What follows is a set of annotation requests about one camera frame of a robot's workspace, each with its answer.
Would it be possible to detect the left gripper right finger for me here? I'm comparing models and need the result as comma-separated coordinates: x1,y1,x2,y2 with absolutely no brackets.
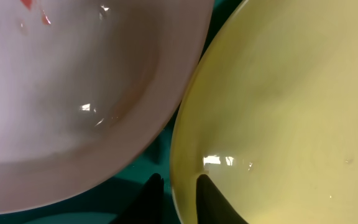
196,174,248,224

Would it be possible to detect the teal plastic tray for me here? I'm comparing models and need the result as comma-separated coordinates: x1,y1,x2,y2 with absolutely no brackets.
0,0,245,224

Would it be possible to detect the yellow green plate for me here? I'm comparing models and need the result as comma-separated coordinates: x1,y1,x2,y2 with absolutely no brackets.
170,0,358,223

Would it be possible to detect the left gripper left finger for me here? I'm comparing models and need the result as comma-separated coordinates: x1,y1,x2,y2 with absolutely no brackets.
110,173,164,224

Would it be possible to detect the white pink plate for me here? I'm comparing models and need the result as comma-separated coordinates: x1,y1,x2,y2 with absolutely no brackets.
0,0,216,216

